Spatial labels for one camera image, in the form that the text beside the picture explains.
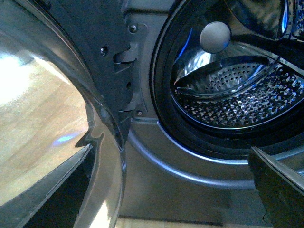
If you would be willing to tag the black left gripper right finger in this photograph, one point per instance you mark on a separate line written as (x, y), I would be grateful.
(281, 189)

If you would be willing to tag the steel perforated drum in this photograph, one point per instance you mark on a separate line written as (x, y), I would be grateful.
(239, 63)

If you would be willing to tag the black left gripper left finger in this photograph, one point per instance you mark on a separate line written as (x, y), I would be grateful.
(53, 201)

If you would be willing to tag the grey front-load washing machine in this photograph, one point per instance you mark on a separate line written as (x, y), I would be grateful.
(178, 170)

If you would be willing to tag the washing machine glass door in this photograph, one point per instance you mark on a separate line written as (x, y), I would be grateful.
(63, 86)

